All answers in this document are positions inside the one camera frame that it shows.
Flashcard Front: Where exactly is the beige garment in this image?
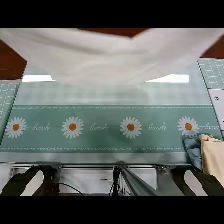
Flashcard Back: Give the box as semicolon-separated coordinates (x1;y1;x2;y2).
199;133;224;188

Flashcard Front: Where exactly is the grey-blue garment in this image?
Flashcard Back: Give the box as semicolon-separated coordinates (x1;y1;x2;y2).
182;134;204;171

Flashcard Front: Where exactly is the silver frame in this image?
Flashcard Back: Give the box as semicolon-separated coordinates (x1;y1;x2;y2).
0;88;224;197

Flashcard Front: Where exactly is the white T-shirt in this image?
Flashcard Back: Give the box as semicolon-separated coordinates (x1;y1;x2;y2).
0;27;224;87

